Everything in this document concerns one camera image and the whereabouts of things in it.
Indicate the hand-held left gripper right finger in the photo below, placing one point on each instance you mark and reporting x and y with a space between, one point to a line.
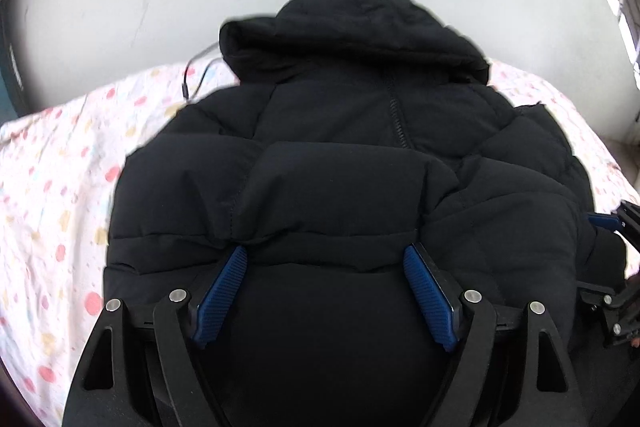
430 297

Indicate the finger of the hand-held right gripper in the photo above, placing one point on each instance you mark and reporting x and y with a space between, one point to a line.
605 222
612 302

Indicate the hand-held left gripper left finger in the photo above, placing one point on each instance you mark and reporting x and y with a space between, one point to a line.
222 292

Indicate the black hooded puffer jacket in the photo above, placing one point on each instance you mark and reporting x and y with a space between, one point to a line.
325 187

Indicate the polka dot bed sheet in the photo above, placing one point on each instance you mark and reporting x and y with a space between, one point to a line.
50 182

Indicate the teal metal door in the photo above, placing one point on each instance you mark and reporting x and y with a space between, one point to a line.
7 72

